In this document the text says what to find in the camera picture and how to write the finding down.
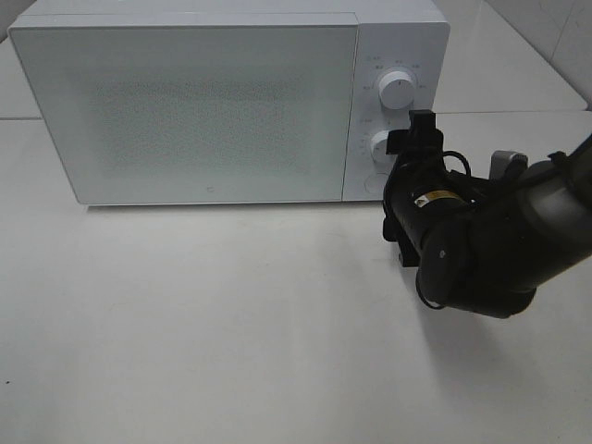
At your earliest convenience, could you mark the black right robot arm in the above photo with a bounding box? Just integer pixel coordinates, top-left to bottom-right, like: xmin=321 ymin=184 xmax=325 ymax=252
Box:
xmin=382 ymin=110 xmax=591 ymax=318

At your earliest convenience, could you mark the round white door button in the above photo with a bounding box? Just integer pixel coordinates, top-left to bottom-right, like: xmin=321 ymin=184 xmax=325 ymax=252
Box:
xmin=364 ymin=173 xmax=389 ymax=199

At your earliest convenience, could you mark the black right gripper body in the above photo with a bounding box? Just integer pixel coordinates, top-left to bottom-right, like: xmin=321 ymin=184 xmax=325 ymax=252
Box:
xmin=382 ymin=150 xmax=472 ymax=257

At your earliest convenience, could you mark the white microwave door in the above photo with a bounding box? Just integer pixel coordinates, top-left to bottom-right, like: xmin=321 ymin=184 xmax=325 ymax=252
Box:
xmin=12 ymin=26 xmax=356 ymax=204

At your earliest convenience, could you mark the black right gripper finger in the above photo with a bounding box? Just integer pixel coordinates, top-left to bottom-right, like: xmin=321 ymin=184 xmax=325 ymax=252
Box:
xmin=386 ymin=110 xmax=444 ymax=155
xmin=382 ymin=216 xmax=419 ymax=267

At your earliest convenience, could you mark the white upper power knob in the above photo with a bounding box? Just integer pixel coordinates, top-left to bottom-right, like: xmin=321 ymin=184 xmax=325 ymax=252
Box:
xmin=377 ymin=68 xmax=417 ymax=110

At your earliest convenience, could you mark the white microwave oven body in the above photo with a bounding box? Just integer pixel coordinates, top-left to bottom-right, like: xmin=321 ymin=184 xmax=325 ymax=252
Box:
xmin=8 ymin=1 xmax=450 ymax=206

